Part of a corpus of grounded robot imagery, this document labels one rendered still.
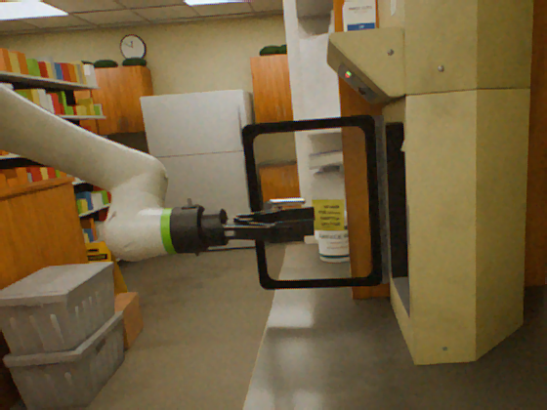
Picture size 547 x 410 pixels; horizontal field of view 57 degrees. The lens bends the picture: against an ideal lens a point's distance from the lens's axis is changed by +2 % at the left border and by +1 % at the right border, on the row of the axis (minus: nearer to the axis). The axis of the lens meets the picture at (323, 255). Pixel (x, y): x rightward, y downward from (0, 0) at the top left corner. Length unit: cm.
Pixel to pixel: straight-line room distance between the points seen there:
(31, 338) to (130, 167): 204
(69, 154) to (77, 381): 209
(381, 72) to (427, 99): 8
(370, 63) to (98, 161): 54
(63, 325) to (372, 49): 236
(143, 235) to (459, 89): 61
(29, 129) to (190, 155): 493
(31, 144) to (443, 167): 70
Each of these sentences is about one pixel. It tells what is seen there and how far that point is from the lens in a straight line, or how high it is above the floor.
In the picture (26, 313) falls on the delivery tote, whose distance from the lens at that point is 293.
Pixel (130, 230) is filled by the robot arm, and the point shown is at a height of 121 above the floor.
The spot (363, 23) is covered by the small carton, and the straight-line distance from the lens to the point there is 92.
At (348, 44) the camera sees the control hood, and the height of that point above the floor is 149.
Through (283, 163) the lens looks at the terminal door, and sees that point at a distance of 115.
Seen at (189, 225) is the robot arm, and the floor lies 121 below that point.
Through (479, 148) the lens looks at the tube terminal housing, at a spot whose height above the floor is 132.
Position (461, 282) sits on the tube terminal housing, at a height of 109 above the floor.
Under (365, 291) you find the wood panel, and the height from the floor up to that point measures 96.
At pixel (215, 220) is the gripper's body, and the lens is 96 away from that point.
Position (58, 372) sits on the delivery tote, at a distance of 300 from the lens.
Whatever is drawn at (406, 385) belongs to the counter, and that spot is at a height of 94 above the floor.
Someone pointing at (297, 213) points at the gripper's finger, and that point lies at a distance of 103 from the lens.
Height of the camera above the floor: 138
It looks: 15 degrees down
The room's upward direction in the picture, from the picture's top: 5 degrees counter-clockwise
